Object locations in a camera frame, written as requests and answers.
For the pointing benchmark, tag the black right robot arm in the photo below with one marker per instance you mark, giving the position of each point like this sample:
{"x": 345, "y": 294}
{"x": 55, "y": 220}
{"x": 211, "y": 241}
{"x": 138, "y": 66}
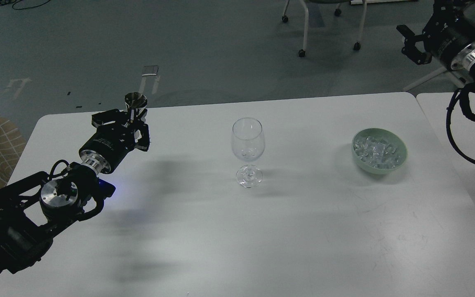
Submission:
{"x": 464, "y": 96}

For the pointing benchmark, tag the green bowl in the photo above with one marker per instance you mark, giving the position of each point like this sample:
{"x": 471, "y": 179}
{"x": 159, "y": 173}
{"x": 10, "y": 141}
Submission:
{"x": 378, "y": 132}

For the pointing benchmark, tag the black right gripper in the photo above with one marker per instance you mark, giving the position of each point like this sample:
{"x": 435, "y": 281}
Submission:
{"x": 447, "y": 36}

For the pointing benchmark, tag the white chair frame with casters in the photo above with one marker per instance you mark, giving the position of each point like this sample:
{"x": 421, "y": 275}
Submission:
{"x": 313, "y": 21}

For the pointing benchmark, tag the clear wine glass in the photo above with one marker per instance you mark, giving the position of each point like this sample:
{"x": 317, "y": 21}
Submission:
{"x": 248, "y": 144}

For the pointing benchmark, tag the pile of ice cubes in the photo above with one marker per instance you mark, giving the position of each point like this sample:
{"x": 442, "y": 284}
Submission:
{"x": 377, "y": 152}

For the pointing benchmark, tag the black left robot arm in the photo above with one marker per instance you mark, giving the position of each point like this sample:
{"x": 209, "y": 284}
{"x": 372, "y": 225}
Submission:
{"x": 34, "y": 210}

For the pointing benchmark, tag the steel double jigger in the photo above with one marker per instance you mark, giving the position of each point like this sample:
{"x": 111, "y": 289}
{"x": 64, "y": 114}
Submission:
{"x": 136, "y": 104}

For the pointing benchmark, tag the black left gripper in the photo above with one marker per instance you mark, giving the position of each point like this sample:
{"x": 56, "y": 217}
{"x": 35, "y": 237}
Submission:
{"x": 114, "y": 139}

